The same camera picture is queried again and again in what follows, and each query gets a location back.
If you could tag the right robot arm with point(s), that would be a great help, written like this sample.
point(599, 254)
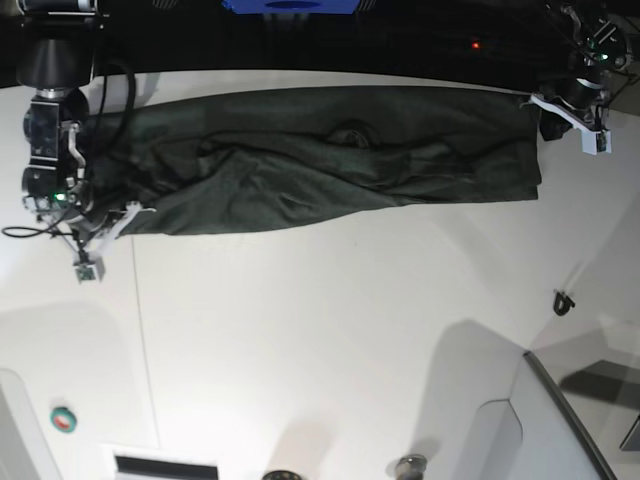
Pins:
point(60, 57)

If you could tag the blue mount plate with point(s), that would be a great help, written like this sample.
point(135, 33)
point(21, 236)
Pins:
point(247, 7)

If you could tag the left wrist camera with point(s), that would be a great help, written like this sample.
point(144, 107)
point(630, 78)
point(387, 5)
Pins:
point(596, 142)

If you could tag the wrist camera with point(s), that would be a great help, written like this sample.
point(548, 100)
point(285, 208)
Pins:
point(89, 269)
point(596, 142)

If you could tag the grey round knob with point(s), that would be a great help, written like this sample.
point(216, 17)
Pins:
point(410, 467)

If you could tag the dark green t-shirt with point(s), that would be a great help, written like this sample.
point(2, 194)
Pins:
point(278, 159)

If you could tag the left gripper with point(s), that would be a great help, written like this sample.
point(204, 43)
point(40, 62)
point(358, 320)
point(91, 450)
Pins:
point(570, 103)

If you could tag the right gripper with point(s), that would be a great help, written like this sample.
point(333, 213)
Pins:
point(88, 238)

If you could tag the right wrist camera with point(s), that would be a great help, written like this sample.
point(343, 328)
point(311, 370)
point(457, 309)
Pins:
point(89, 269)

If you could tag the black clip on table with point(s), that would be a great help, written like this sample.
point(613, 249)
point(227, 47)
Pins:
point(562, 303)

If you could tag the black round dial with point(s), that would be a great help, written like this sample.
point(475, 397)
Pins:
point(281, 475)

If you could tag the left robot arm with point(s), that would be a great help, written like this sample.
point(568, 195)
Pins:
point(597, 73)

